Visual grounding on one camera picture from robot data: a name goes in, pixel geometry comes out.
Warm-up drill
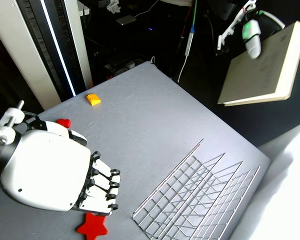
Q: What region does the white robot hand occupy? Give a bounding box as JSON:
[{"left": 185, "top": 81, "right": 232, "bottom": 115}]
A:
[
  {"left": 0, "top": 119, "right": 121, "bottom": 217},
  {"left": 241, "top": 9, "right": 287, "bottom": 60}
]

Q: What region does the beige paperback book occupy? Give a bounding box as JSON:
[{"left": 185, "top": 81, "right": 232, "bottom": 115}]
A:
[{"left": 216, "top": 20, "right": 300, "bottom": 108}]

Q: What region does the red toy block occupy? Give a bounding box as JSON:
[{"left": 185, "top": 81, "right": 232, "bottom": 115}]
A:
[{"left": 56, "top": 118, "right": 72, "bottom": 129}]

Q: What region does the red star block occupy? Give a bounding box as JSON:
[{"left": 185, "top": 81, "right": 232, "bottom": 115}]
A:
[{"left": 76, "top": 212, "right": 109, "bottom": 240}]

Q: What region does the orange toy block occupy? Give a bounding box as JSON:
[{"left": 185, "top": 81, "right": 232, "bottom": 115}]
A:
[{"left": 86, "top": 93, "right": 102, "bottom": 107}]

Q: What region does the black power strip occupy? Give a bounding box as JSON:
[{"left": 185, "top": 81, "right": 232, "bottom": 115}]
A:
[{"left": 104, "top": 58, "right": 146, "bottom": 76}]

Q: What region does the grey flat device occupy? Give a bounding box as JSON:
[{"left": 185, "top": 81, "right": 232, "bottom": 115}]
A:
[{"left": 115, "top": 15, "right": 137, "bottom": 26}]

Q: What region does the white black robot column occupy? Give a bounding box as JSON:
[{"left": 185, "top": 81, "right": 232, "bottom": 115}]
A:
[{"left": 0, "top": 0, "right": 93, "bottom": 111}]

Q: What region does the crumpled white paper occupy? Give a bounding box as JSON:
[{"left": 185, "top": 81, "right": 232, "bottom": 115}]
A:
[{"left": 106, "top": 0, "right": 122, "bottom": 14}]

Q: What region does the white curtain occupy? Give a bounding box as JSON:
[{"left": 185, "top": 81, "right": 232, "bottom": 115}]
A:
[{"left": 229, "top": 119, "right": 300, "bottom": 240}]

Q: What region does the white adapter cable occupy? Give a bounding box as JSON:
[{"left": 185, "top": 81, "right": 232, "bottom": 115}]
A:
[{"left": 177, "top": 31, "right": 196, "bottom": 83}]

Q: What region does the thin white cable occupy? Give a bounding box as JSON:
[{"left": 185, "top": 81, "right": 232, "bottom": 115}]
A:
[{"left": 134, "top": 0, "right": 161, "bottom": 18}]

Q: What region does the silver wire book rack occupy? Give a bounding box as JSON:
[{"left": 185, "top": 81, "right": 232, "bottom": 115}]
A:
[{"left": 132, "top": 138, "right": 262, "bottom": 240}]

